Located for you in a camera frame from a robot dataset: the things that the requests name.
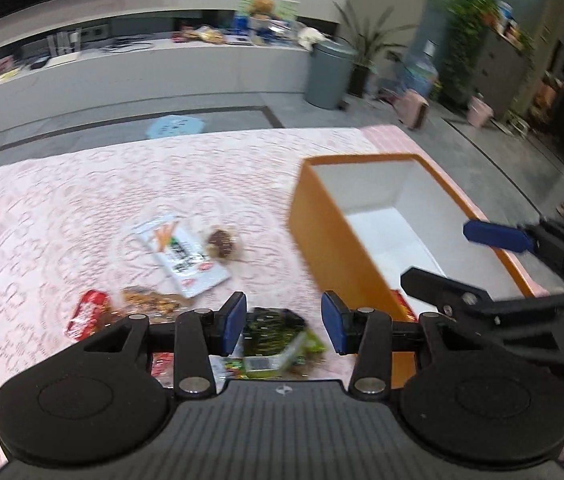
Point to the blue water jug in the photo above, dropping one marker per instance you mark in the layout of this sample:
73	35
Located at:
419	72

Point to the pink lace blanket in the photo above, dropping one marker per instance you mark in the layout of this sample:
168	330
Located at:
62	220

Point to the white carrot print snack packet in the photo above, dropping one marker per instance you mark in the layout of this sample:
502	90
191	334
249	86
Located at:
182	255

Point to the grey drawer cabinet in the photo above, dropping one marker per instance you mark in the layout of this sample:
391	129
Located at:
504	72

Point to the long white low cabinet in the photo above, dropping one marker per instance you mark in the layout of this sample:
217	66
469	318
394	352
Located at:
137	75

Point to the green climbing plant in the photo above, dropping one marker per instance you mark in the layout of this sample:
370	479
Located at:
464	35

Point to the clear nut snack bag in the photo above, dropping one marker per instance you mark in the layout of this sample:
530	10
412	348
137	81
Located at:
154	301

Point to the white step stool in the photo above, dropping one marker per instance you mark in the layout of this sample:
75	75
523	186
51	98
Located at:
517	124

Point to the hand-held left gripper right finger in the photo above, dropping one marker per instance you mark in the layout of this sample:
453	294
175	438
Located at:
333	322

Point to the grey trash bin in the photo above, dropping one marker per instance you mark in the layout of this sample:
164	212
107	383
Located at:
329	75

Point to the brown teddy bear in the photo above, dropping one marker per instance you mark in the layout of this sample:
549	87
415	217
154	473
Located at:
262	9

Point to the red snack packet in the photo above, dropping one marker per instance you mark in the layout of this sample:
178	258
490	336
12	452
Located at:
162	367
404	306
87	314

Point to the light blue plastic stool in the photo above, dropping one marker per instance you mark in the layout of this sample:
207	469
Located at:
174	126

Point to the orange cardboard box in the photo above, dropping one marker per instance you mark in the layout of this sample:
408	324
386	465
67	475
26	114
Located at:
322	230

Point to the multicoloured snack packet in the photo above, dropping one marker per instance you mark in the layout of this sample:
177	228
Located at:
229	366

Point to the round brown snack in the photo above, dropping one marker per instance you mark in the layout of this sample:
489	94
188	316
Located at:
222	244

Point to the potted plant in black pot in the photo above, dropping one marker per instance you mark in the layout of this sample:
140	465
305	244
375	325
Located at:
362	45

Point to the green snack packet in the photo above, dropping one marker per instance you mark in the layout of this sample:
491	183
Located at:
272	340

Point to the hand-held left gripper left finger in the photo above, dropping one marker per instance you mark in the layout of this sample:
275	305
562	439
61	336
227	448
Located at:
232	322

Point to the pile of snack bags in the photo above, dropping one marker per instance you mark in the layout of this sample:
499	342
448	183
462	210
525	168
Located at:
199	35

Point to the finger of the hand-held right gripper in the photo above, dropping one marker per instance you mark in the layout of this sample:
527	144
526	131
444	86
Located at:
497	236
437	287

